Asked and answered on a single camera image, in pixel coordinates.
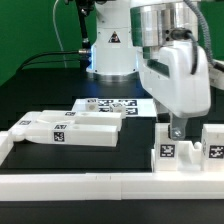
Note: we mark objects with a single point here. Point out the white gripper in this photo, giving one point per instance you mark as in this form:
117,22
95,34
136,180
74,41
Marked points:
182,93

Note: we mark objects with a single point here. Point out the white chair seat piece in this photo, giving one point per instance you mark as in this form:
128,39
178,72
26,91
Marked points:
189,156

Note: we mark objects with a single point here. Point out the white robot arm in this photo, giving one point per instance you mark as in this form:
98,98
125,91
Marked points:
167,43

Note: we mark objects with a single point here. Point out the white flat back plate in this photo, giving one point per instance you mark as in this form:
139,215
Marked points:
127,107

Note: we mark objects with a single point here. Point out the white front fence rail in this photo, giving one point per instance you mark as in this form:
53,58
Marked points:
112,186

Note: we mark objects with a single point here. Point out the white fence rail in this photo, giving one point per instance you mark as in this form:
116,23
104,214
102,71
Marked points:
6,144
112,186

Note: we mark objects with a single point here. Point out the white left fence rail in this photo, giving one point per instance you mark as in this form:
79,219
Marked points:
6,144

